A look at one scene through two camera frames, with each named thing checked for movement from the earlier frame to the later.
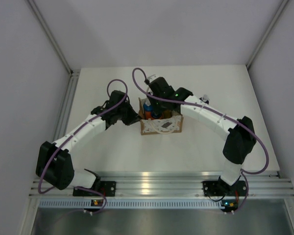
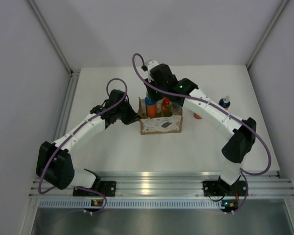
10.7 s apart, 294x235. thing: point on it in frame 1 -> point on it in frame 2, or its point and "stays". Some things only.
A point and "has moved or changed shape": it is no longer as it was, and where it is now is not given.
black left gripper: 134,117 stays
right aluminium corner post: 282,4 stays
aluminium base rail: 176,184 stays
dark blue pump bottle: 205,98 has moved or changed shape
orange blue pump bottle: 167,114 has moved or changed shape
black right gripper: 156,110 -> 151,95
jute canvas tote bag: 172,124 stays
